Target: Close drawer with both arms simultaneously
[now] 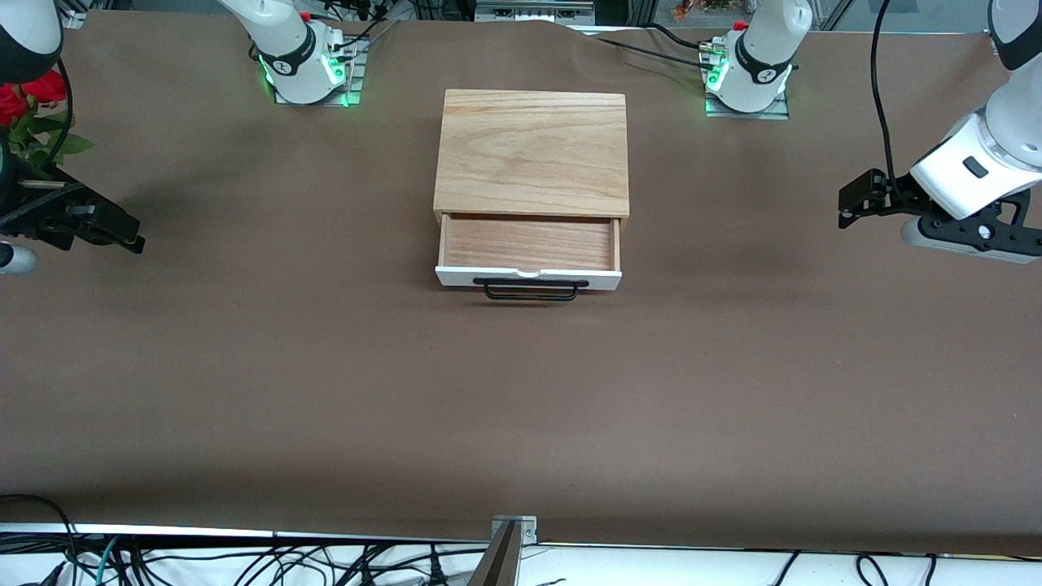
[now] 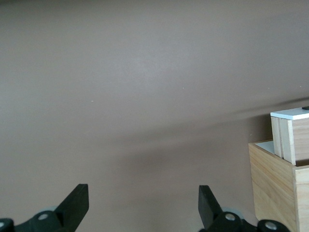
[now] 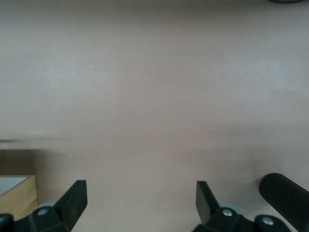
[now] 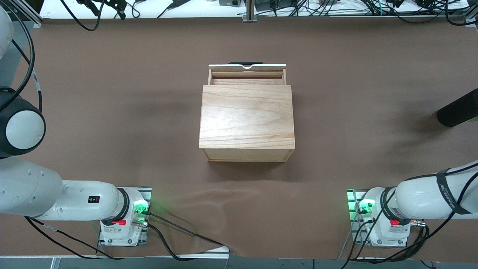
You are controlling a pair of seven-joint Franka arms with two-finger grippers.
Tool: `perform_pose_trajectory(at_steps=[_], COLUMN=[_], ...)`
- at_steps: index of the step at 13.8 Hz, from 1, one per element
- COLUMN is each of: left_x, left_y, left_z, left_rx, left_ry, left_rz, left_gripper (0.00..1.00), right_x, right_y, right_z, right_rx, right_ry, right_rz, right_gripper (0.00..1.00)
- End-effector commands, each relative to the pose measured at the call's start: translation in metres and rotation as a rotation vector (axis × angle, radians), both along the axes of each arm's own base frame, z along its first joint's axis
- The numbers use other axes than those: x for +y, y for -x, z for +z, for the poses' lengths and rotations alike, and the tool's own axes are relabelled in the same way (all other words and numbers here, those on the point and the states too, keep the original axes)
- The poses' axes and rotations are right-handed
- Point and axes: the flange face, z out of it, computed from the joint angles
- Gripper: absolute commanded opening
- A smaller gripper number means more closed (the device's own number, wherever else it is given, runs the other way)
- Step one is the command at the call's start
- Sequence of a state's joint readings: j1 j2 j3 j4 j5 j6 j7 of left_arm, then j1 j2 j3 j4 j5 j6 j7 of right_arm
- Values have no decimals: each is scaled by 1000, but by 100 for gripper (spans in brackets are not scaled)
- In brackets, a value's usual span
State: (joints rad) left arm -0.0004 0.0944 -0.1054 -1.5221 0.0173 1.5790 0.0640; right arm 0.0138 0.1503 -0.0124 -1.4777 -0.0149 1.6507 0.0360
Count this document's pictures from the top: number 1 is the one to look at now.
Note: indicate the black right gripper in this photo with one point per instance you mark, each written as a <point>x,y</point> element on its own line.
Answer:
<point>50,215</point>

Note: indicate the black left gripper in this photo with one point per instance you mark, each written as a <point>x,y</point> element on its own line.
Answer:
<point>900,198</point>

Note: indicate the wooden drawer with white front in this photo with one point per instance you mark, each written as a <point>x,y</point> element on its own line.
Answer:
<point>529,244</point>

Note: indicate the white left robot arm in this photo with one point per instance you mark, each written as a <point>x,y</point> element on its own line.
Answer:
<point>1017,114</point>

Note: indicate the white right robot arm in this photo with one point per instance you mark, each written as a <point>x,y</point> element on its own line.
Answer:
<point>285,41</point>

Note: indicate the light wooden drawer cabinet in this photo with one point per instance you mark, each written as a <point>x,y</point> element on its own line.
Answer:
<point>529,155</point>

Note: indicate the red artificial rose bouquet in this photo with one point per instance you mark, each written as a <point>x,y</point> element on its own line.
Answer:
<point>41,88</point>

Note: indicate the orange background object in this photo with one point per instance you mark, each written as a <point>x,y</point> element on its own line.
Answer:
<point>700,8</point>

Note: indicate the brown table cover sheet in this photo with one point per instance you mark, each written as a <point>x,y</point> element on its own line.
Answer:
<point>521,391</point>

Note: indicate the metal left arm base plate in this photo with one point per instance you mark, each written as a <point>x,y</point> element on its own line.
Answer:
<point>773,111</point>

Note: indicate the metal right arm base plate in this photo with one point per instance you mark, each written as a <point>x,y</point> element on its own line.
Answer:
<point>356,77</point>

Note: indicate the aluminium frame rail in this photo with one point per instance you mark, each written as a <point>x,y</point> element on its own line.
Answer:
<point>533,10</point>

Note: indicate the metal clamp bracket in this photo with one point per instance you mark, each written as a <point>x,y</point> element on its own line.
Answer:
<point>525,527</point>

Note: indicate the dark camera mount post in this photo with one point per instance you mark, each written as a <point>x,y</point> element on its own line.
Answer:
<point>498,561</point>

